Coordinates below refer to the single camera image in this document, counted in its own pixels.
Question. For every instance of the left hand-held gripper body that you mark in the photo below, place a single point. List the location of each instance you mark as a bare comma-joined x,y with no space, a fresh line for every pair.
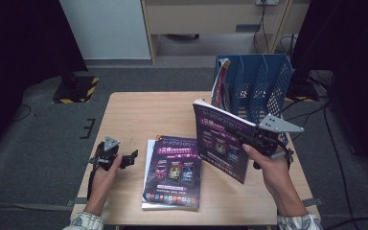
107,156

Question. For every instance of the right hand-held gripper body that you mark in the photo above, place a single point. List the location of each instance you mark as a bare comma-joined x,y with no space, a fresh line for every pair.
268,143

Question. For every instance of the black magazine with red cards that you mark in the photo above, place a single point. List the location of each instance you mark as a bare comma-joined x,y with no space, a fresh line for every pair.
220,92

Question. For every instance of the blue file rack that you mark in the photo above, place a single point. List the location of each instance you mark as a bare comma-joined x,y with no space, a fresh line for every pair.
274,92

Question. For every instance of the person's left hand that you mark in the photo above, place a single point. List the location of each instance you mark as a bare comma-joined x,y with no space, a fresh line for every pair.
103,185

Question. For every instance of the person's right hand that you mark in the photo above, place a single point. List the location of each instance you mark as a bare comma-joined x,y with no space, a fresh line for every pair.
278,179

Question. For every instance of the black stand base striped edge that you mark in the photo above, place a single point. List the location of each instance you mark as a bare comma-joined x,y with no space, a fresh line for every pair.
302,92
76,92

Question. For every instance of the beige wooden cabinet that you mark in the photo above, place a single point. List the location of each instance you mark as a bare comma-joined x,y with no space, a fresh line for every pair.
204,19

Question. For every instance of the white panel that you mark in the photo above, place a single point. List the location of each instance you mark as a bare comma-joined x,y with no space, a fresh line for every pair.
108,28

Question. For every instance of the dark curtain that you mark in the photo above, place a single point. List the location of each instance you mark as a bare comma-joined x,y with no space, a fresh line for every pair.
354,48
19,48

